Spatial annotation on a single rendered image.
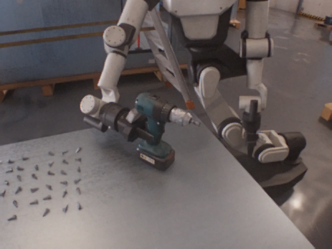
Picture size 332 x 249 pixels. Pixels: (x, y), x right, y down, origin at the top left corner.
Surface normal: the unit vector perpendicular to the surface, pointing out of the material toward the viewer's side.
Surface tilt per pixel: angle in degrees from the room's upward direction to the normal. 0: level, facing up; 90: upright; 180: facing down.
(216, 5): 94
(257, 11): 94
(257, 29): 94
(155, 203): 0
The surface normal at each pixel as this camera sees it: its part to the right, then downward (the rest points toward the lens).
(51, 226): 0.04, -0.83
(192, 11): -0.22, 0.58
